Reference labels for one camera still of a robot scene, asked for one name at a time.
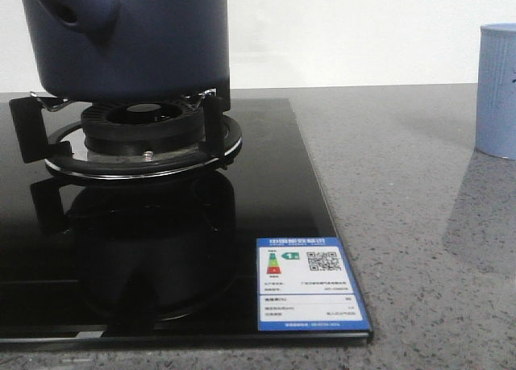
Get light blue ribbed cup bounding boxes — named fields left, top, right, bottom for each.
left=475, top=23, right=515, bottom=160

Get black metal pot support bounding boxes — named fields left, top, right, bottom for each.
left=9, top=89, right=242, bottom=181

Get dark blue cooking pot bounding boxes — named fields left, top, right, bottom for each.
left=22, top=0, right=230, bottom=102

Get blue energy label sticker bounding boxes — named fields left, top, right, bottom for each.
left=256, top=237, right=372, bottom=335

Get black glass gas stove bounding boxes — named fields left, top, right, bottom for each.
left=1, top=99, right=373, bottom=350

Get black gas burner head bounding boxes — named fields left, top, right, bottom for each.
left=81, top=100, right=204, bottom=156

